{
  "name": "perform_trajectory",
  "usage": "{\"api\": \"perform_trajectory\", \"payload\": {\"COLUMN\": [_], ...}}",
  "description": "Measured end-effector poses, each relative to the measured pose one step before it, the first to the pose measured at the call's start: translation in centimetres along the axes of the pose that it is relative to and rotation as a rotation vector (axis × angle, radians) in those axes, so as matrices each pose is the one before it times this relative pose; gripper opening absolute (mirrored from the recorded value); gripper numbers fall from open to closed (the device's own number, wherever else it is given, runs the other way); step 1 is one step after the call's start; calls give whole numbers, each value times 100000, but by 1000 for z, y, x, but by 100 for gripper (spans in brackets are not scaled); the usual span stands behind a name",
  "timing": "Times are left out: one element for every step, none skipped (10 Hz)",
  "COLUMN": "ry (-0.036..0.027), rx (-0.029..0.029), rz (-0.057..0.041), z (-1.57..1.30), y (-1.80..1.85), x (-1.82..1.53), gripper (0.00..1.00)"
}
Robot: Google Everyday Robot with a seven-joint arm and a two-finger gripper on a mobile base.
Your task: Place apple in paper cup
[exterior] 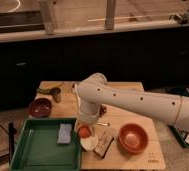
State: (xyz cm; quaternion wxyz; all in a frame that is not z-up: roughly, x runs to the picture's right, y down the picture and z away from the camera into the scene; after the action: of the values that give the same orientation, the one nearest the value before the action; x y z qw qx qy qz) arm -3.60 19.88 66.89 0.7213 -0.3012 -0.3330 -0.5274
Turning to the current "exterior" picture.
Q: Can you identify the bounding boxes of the red orange apple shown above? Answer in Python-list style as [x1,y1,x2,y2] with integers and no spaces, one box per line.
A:
[78,126,92,138]

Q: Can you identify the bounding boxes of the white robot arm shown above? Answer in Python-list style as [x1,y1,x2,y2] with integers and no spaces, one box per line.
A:
[76,73,189,132]

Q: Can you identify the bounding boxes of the dark metal cup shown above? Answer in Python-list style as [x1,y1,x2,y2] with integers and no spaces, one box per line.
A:
[50,87,61,103]

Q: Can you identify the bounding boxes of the white paper cup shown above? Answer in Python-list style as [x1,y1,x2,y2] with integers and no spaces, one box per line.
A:
[80,134,98,151]

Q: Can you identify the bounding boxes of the brown wooden block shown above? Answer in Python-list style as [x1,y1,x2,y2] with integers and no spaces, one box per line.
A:
[94,131,114,158]

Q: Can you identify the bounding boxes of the grey blue sponge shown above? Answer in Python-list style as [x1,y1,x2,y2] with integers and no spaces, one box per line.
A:
[57,124,72,144]

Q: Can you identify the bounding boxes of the dark red bowl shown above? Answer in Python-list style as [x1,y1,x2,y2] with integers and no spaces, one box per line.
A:
[28,98,52,118]

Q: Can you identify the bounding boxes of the orange bowl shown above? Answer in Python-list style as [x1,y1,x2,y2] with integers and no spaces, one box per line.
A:
[118,123,148,155]

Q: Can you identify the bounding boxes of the green plastic tray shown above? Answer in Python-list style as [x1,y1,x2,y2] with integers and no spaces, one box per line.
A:
[10,118,82,171]

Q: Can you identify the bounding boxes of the green box on floor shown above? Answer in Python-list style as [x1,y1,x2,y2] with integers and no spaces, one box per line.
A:
[170,126,189,148]

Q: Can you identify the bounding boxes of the green handled tool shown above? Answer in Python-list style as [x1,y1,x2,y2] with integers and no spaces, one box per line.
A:
[36,88,51,94]

